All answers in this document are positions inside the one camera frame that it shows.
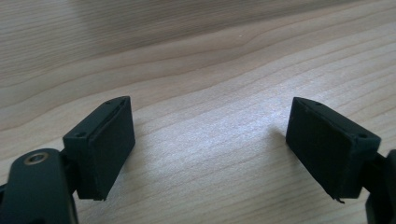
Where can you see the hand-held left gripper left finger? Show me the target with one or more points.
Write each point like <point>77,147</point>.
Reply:
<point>106,146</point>

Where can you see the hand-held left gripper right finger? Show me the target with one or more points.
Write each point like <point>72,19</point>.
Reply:
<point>323,149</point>

